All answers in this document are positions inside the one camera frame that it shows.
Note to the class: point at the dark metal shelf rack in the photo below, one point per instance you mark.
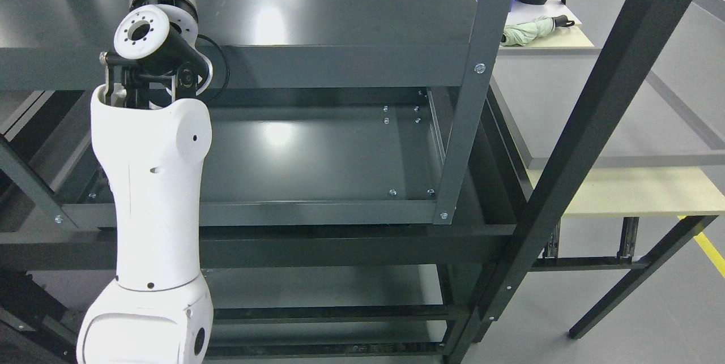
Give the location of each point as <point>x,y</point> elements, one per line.
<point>46,224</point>

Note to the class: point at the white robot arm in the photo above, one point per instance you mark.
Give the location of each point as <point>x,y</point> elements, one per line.
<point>151,132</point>

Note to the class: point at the grey inner metal shelf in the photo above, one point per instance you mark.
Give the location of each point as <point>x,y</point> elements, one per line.
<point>337,111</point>

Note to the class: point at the green folded umbrella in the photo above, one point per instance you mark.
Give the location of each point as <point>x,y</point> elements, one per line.
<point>522,33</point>

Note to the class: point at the low beige top table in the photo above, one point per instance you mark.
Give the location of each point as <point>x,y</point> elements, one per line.
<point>652,163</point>

